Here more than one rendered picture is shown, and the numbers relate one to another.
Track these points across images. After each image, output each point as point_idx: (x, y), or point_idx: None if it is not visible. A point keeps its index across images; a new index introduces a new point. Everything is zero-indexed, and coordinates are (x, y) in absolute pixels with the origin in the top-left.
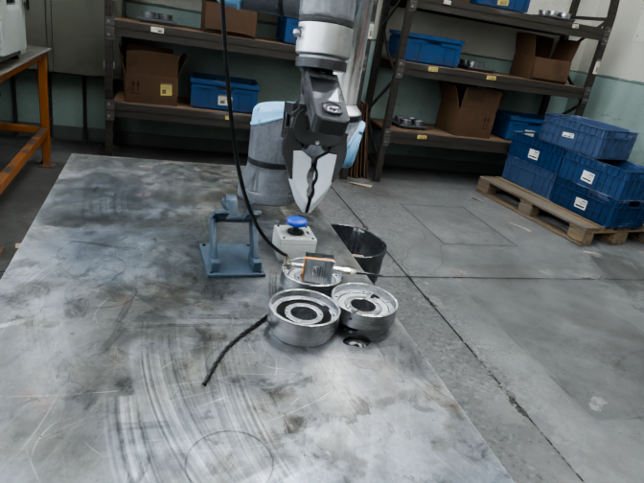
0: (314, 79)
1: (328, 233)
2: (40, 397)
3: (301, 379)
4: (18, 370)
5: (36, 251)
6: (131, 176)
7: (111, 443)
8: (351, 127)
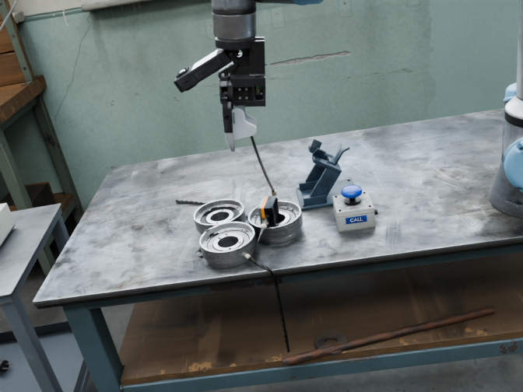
0: (215, 51)
1: (424, 243)
2: (184, 170)
3: (170, 229)
4: (203, 162)
5: (321, 139)
6: None
7: (149, 188)
8: (517, 134)
